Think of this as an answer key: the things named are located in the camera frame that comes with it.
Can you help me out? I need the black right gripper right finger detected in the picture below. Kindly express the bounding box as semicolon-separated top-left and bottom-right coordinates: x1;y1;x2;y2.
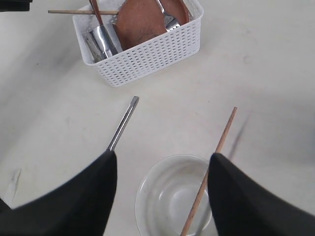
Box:
208;153;315;236

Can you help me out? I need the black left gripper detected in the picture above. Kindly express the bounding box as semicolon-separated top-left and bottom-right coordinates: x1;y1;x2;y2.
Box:
0;0;33;12

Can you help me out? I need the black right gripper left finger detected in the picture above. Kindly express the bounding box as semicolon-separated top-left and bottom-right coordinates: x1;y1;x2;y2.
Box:
0;150;117;236

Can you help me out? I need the wooden chopstick back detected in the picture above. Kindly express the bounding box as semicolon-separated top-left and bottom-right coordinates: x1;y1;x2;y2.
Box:
180;107;238;236

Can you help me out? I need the wooden chopstick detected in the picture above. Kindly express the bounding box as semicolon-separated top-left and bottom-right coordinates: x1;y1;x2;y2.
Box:
48;10;119;15
180;107;238;236

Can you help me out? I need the white ceramic bowl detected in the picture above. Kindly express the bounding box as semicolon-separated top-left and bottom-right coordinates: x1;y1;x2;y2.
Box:
135;154;209;236

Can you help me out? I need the silver table knife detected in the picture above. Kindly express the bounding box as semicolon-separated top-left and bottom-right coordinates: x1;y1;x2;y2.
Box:
107;96;139;151

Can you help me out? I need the wooden handled metal scoop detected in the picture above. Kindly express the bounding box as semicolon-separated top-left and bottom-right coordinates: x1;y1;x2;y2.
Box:
85;0;123;62

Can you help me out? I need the brown round plate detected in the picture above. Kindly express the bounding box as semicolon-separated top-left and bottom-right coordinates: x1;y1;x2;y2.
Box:
115;0;189;51

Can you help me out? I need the white perforated plastic basket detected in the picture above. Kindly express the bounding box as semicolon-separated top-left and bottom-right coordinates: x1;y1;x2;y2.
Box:
72;0;204;88

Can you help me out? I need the silver fork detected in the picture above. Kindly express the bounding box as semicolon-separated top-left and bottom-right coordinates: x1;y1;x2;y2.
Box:
156;0;180;32

